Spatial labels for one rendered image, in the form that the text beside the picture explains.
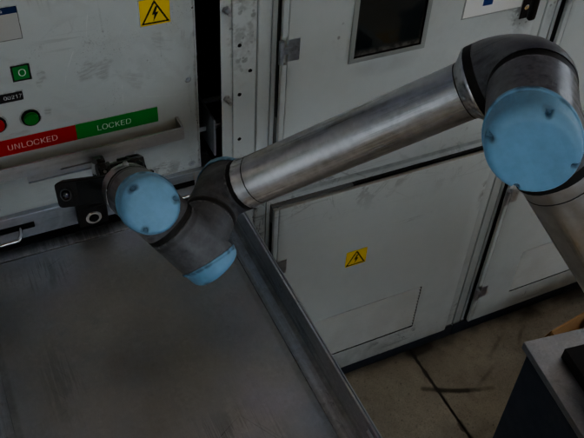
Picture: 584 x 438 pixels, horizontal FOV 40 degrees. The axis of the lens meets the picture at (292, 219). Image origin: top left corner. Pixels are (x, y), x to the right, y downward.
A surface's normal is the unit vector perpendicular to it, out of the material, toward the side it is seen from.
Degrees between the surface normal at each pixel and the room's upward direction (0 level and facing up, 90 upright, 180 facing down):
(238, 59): 90
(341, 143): 66
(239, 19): 90
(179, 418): 0
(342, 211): 90
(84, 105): 90
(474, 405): 0
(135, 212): 55
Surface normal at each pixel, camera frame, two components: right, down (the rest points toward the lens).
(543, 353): 0.05, -0.72
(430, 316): 0.42, 0.64
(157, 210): 0.33, 0.13
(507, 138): -0.28, 0.58
